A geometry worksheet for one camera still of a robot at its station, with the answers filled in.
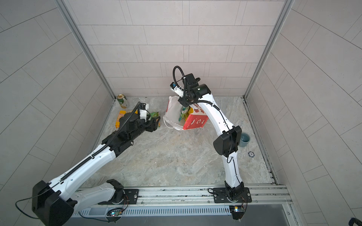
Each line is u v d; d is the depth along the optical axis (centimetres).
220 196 71
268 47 87
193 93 58
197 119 86
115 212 64
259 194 73
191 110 92
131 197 71
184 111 92
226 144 58
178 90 73
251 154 86
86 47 87
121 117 54
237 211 68
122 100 102
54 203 36
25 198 36
